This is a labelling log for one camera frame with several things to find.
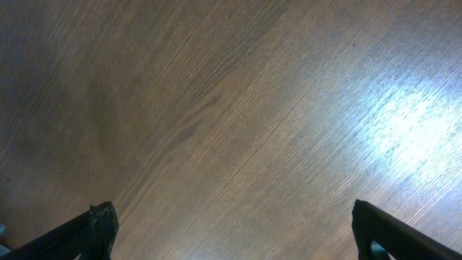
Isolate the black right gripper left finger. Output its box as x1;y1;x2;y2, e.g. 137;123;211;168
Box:
1;201;118;260

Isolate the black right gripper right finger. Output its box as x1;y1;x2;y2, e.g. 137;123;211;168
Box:
352;199;461;260

